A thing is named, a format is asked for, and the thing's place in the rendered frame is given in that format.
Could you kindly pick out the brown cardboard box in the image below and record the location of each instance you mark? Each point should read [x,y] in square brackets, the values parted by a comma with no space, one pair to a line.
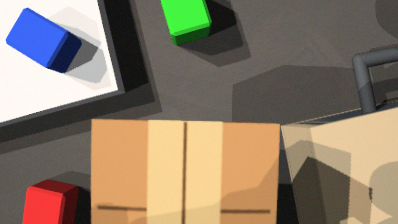
[183,172]

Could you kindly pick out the red block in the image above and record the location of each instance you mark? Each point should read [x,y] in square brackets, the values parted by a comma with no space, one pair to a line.
[50,202]

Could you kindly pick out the green block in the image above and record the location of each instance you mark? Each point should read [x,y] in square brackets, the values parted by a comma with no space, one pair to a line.
[188,20]

